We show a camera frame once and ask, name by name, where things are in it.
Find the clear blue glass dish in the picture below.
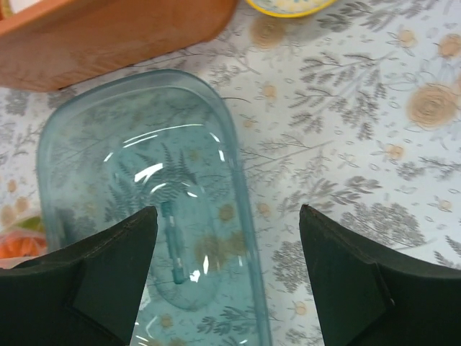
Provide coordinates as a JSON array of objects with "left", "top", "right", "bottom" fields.
[{"left": 37, "top": 70, "right": 272, "bottom": 345}]

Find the small orange pumpkin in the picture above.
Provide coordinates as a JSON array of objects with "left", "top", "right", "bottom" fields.
[{"left": 0, "top": 234, "right": 47, "bottom": 259}]

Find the orange plastic basin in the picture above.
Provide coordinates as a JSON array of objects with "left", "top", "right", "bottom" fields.
[{"left": 1, "top": 1, "right": 237, "bottom": 92}]

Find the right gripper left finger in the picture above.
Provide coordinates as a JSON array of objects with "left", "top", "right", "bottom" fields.
[{"left": 1, "top": 206, "right": 158, "bottom": 345}]

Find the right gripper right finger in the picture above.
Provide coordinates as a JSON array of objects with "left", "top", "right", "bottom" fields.
[{"left": 299, "top": 205, "right": 460, "bottom": 345}]

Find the floral tablecloth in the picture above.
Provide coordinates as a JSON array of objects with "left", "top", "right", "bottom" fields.
[{"left": 1, "top": 1, "right": 460, "bottom": 345}]

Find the small patterned bowl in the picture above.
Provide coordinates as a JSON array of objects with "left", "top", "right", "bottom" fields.
[{"left": 246, "top": 0, "right": 336, "bottom": 18}]

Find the clear zip top bag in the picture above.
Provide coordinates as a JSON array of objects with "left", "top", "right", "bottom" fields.
[{"left": 1, "top": 216, "right": 48, "bottom": 269}]

